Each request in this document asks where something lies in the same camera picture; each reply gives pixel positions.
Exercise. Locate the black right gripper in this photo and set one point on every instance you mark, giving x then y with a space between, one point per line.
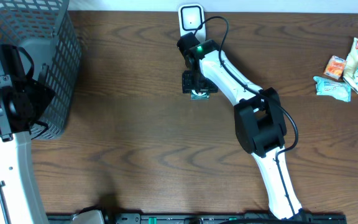
186 83

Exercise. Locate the round tape packet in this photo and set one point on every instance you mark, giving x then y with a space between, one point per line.
199 96

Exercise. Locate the orange Kleenex tissue pack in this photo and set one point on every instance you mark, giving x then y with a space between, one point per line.
335 67

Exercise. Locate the teal snack packet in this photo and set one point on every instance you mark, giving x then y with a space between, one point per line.
338 90

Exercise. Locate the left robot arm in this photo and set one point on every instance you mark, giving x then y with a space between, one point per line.
23 100

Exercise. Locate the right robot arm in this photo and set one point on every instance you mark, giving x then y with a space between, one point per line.
259 118

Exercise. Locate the white barcode scanner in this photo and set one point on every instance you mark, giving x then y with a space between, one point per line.
190 17

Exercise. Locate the dark grey mesh basket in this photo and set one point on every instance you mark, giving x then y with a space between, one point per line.
44 29

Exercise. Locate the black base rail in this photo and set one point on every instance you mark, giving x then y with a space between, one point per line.
135 218

